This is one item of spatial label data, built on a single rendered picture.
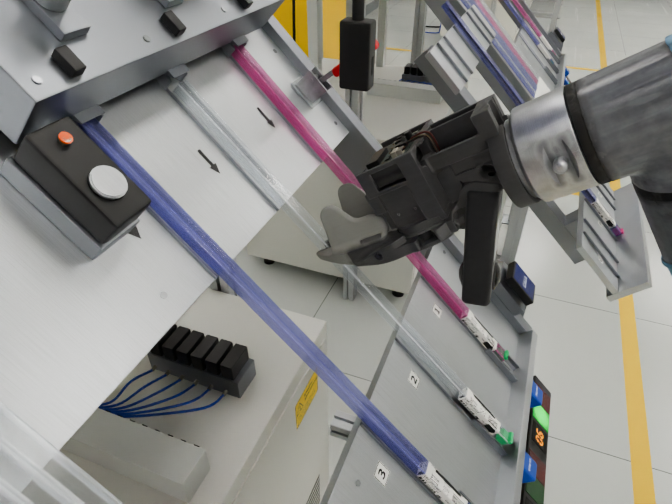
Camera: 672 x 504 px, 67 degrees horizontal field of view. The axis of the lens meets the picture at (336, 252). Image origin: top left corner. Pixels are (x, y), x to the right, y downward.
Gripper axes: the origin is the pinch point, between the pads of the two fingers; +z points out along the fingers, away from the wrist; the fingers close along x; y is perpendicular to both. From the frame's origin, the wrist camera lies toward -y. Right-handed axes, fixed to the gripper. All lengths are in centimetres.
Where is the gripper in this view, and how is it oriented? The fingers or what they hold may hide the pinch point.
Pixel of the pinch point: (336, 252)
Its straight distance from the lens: 50.9
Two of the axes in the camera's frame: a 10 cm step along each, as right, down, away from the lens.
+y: -5.3, -7.9, -3.3
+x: -3.7, 5.6, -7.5
